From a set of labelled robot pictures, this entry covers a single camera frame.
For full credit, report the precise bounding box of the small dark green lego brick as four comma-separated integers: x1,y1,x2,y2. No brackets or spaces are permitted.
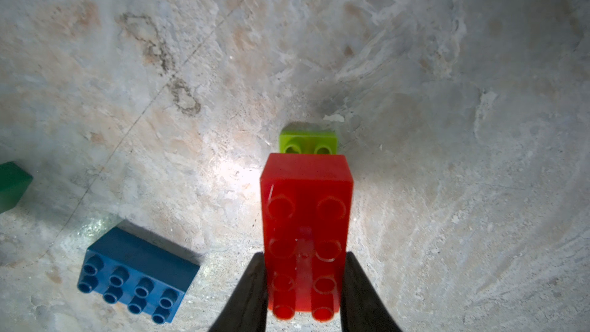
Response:
0,161,33,213

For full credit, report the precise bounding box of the red lego brick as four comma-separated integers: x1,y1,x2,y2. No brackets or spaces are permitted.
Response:
260,153,353,322

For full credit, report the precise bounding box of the blue lego brick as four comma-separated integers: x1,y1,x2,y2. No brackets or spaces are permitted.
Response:
77,227,200,324

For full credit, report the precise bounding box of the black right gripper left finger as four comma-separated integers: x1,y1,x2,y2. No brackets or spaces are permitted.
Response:
209,252,268,332

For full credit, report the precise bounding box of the lime green lego brick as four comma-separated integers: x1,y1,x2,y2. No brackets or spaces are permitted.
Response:
279,122,338,155

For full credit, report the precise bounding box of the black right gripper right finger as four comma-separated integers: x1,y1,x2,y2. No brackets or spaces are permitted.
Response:
340,251,402,332

